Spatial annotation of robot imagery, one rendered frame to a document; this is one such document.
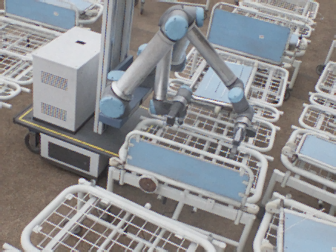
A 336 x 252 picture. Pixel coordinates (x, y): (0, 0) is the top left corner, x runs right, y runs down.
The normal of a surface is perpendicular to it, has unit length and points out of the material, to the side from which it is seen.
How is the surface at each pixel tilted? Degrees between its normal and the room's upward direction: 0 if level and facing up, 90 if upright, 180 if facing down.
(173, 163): 90
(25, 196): 0
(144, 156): 90
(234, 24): 90
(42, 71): 90
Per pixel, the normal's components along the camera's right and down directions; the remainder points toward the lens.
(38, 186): 0.15, -0.81
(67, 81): -0.36, 0.50
